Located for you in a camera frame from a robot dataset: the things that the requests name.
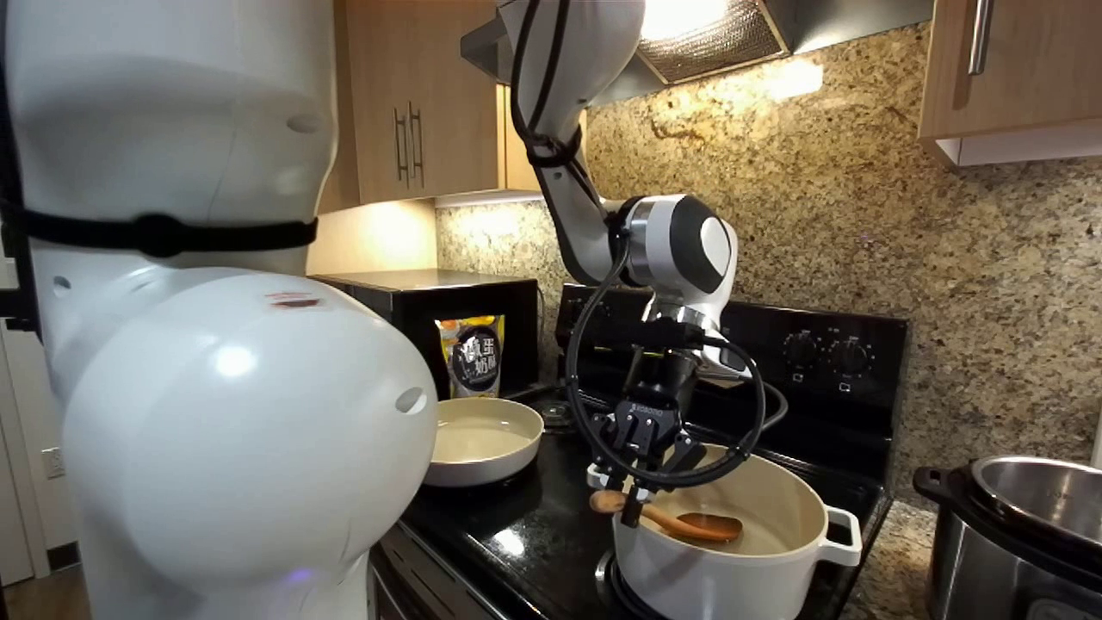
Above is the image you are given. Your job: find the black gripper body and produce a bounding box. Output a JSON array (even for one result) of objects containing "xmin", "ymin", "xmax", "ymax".
[{"xmin": 596, "ymin": 320, "xmax": 755, "ymax": 460}]

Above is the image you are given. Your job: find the wooden cooking spoon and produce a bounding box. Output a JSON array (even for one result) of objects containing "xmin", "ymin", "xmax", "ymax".
[{"xmin": 589, "ymin": 490, "xmax": 744, "ymax": 548}]

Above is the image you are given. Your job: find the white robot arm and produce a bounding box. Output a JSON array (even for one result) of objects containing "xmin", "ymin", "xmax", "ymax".
[{"xmin": 5, "ymin": 0, "xmax": 438, "ymax": 620}]

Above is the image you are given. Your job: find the black electric stove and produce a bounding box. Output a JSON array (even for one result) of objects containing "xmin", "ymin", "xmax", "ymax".
[{"xmin": 375, "ymin": 284, "xmax": 907, "ymax": 620}]

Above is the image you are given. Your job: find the cream frying pan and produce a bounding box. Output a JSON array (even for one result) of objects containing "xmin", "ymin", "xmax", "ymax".
[{"xmin": 426, "ymin": 397, "xmax": 544, "ymax": 485}]

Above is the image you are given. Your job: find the yellow black snack bag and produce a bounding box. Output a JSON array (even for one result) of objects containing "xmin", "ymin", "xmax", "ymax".
[{"xmin": 438, "ymin": 314, "xmax": 506, "ymax": 397}]

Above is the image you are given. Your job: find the black microwave oven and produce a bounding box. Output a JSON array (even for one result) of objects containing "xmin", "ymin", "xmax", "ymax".
[{"xmin": 331, "ymin": 272, "xmax": 542, "ymax": 400}]

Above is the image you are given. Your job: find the stainless pressure cooker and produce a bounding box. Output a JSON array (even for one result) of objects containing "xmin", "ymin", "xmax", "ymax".
[{"xmin": 914, "ymin": 454, "xmax": 1102, "ymax": 620}]

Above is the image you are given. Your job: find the steel range hood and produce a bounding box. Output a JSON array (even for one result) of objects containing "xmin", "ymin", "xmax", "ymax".
[{"xmin": 463, "ymin": 0, "xmax": 934, "ymax": 103}]

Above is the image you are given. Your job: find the wooden upper cabinet left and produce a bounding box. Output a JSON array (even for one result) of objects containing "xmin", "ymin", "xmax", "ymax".
[{"xmin": 321, "ymin": 0, "xmax": 537, "ymax": 212}]

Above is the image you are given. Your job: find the wooden cabinet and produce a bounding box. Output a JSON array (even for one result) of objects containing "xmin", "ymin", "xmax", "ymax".
[
  {"xmin": 321, "ymin": 0, "xmax": 537, "ymax": 212},
  {"xmin": 919, "ymin": 0, "xmax": 1102, "ymax": 164}
]

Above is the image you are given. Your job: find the wooden upper cabinet right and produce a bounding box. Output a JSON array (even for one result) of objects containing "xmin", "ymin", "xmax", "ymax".
[{"xmin": 919, "ymin": 0, "xmax": 1102, "ymax": 164}]

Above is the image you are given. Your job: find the white two-handled pot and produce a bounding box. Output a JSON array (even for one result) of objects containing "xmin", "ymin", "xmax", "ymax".
[{"xmin": 589, "ymin": 454, "xmax": 865, "ymax": 620}]

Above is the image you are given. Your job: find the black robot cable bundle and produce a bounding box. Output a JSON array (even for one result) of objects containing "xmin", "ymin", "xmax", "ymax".
[{"xmin": 503, "ymin": 0, "xmax": 791, "ymax": 493}]

